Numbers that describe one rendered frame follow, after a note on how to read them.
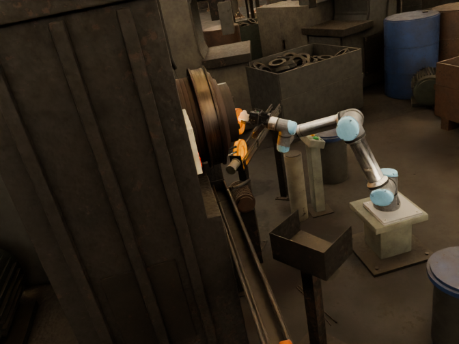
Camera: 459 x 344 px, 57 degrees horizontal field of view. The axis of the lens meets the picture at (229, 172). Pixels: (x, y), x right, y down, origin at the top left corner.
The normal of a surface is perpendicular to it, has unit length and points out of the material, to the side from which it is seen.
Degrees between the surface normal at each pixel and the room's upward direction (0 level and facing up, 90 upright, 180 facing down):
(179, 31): 90
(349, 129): 83
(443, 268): 0
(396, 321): 0
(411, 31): 90
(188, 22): 90
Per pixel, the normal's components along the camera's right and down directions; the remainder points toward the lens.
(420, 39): -0.04, 0.45
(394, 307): -0.18, -0.88
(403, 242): 0.21, 0.40
